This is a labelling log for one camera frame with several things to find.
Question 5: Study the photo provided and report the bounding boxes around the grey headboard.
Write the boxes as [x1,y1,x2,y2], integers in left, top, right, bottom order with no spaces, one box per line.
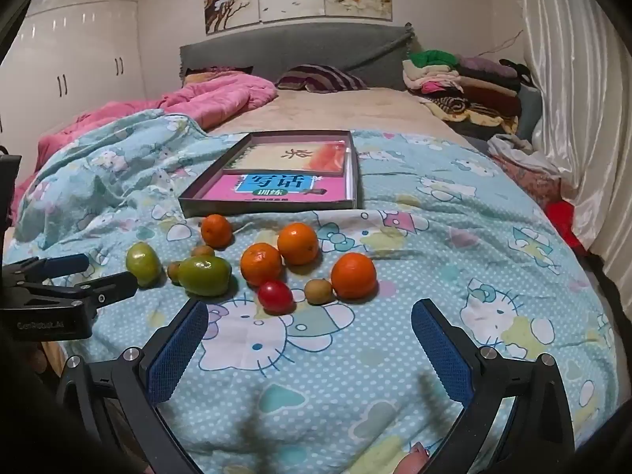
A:
[179,22,416,90]

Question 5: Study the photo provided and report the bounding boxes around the person's right hand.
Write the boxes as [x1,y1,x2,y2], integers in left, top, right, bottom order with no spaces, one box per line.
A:
[397,442,430,474]

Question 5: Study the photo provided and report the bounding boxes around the large green jujube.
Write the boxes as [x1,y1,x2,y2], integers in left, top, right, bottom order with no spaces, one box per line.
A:
[178,256,232,297]

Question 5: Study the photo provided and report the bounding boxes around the striped pillow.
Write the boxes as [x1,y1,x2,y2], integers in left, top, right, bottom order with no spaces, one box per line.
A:
[275,64,369,92]

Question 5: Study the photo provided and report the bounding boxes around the cream and orange book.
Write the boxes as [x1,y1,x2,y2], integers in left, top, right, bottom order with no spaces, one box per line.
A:
[223,134,352,177]

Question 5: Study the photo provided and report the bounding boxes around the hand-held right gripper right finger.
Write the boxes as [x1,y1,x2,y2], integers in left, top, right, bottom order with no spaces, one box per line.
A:
[411,297,576,474]

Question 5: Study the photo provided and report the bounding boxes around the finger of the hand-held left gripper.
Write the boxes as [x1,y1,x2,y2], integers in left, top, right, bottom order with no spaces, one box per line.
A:
[2,254,90,283]
[4,271,139,313]

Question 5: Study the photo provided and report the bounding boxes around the beige bed sheet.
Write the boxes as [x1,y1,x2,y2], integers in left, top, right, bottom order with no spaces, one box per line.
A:
[207,86,477,151]

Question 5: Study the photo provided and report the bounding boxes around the pile of folded clothes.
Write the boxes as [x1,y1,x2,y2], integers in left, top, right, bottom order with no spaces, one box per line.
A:
[402,49,536,136]

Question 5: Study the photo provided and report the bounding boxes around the floral patterned cloth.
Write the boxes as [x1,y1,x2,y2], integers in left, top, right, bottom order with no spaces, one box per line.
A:
[489,153,564,208]

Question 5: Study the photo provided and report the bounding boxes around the small orange mandarin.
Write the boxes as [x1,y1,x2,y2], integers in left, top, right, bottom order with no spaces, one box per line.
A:
[200,214,233,250]

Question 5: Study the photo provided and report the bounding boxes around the red cloth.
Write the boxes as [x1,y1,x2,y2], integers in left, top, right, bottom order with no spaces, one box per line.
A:
[545,201,591,255]

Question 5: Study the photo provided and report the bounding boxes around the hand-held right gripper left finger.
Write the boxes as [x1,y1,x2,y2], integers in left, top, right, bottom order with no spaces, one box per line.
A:
[56,299,211,474]

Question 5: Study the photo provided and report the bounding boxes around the grey blue cushion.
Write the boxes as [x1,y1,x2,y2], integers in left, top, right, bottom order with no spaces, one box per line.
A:
[513,84,542,139]

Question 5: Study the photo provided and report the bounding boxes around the small green jujube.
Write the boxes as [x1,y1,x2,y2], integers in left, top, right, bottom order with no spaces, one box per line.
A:
[125,241,162,288]

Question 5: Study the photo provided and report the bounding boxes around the white crumpled cloth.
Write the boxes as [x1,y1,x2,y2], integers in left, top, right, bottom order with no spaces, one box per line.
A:
[488,133,561,173]

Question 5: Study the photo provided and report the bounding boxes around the white wardrobe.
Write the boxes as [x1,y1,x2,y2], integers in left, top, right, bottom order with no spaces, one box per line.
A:
[0,0,146,134]

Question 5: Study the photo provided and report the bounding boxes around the cartoon cat print blanket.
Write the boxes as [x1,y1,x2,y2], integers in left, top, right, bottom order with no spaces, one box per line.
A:
[2,109,620,474]

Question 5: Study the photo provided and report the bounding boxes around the pink book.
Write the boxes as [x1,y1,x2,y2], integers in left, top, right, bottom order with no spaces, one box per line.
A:
[186,174,352,203]

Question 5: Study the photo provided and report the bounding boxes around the red cherry tomato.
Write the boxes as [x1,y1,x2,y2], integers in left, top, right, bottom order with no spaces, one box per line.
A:
[258,279,294,315]

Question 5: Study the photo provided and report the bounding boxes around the tan pillow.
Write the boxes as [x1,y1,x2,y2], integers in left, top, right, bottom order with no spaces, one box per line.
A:
[185,66,254,86]

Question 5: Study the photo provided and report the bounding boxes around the pink quilt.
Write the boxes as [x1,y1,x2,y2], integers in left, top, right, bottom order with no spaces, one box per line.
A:
[10,71,278,218]

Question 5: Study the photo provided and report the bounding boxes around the shallow cardboard box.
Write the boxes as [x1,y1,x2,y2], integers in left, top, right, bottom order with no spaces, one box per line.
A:
[178,130,358,218]

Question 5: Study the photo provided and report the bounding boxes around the white satin curtain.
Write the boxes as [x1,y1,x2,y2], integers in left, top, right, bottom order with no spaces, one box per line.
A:
[516,0,632,302]

